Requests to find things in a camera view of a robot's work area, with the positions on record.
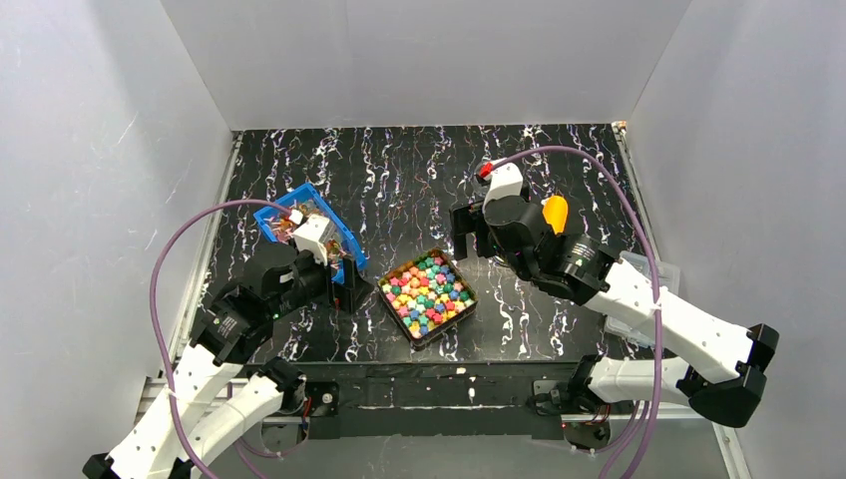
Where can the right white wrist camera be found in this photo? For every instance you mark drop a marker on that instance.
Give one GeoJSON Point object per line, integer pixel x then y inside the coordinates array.
{"type": "Point", "coordinates": [502, 179]}

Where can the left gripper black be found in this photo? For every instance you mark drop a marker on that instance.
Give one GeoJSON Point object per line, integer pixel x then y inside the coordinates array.
{"type": "Point", "coordinates": [341, 282]}

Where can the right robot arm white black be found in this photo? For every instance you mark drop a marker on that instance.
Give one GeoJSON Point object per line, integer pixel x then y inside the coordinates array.
{"type": "Point", "coordinates": [717, 368]}

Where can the aluminium frame rail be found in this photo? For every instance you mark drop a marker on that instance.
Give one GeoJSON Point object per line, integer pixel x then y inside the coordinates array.
{"type": "Point", "coordinates": [365, 401]}

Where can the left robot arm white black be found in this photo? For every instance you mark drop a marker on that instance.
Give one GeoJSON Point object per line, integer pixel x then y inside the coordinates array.
{"type": "Point", "coordinates": [181, 431]}

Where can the orange plastic scoop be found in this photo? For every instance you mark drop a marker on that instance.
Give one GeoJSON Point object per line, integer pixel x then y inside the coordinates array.
{"type": "Point", "coordinates": [555, 212]}

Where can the blue plastic candy bin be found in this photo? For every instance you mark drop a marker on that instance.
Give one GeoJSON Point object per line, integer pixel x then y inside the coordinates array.
{"type": "Point", "coordinates": [277, 227]}

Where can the square tin of star candies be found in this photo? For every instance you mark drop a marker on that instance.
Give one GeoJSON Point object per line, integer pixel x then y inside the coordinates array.
{"type": "Point", "coordinates": [427, 295]}

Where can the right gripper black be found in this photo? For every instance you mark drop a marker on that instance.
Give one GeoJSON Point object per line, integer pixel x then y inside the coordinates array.
{"type": "Point", "coordinates": [477, 225]}

